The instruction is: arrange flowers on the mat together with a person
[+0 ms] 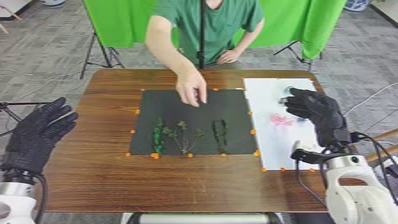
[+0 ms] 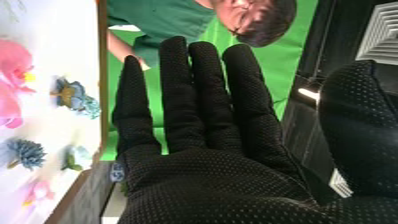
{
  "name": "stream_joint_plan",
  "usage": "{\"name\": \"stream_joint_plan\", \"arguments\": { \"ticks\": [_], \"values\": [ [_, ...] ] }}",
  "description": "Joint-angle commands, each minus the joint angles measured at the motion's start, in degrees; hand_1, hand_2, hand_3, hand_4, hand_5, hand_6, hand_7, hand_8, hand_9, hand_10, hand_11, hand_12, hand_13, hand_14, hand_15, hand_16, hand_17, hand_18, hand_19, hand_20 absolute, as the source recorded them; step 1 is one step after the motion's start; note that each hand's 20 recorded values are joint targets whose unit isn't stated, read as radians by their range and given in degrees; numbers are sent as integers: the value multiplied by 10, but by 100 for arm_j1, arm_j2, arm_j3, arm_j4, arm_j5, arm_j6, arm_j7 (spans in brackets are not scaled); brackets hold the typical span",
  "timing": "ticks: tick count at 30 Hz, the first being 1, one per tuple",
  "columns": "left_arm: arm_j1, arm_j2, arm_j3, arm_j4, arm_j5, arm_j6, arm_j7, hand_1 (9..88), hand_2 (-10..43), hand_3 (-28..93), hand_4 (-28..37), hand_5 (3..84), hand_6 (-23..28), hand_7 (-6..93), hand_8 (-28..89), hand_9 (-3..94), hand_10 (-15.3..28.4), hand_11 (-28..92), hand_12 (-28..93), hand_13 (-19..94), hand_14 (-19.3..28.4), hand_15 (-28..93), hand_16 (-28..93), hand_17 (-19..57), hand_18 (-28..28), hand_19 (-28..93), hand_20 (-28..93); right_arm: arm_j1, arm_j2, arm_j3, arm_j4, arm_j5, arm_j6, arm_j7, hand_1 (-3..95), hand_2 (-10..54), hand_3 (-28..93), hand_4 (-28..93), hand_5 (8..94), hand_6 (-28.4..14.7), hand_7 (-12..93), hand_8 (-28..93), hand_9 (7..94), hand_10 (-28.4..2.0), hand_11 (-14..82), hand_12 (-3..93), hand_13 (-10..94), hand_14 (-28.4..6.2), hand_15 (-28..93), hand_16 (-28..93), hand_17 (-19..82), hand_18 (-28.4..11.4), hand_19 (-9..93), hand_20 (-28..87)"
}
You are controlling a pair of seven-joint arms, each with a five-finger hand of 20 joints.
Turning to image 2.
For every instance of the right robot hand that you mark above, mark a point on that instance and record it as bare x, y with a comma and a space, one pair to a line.
224, 173

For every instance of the person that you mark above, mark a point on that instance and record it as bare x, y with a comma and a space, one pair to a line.
165, 16

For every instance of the pale blue flower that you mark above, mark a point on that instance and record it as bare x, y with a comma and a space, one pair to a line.
75, 156
71, 95

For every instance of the small pink flower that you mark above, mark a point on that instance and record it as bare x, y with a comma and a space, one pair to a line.
37, 193

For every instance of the dark blue flower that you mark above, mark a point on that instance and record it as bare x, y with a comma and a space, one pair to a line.
27, 153

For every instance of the large pink flower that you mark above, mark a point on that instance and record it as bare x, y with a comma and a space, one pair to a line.
11, 66

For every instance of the white sheet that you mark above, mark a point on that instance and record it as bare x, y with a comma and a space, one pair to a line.
55, 43

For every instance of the white ceiling vent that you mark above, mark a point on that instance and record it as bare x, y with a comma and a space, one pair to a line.
382, 33

